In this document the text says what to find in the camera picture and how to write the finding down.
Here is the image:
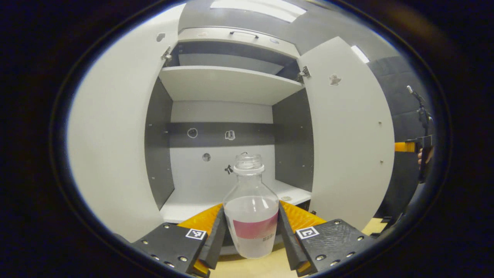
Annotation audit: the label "white cabinet shelf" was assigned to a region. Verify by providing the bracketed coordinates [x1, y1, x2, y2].
[158, 66, 305, 106]

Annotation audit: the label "clear plastic bottle pink label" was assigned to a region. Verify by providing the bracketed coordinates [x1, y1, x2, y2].
[223, 153, 279, 259]

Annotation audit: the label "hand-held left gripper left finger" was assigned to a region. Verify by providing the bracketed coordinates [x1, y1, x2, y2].
[131, 203, 228, 278]

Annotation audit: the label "small ceiling light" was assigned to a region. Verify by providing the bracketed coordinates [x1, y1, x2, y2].
[350, 45, 370, 64]

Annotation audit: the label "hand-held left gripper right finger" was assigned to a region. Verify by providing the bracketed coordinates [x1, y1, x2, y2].
[278, 200, 377, 277]

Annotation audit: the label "black stand with white tip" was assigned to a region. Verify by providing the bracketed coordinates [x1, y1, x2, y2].
[406, 86, 433, 137]

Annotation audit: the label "long ceiling light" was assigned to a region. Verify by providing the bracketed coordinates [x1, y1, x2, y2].
[210, 0, 307, 23]

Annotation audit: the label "white cabinet drawer with handle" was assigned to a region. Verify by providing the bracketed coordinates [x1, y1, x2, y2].
[178, 26, 301, 59]

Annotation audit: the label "white cabinet door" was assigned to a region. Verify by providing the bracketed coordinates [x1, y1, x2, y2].
[68, 4, 186, 243]
[297, 37, 395, 231]

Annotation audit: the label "white and grey cabinet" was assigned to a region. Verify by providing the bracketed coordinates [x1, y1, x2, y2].
[145, 26, 315, 224]

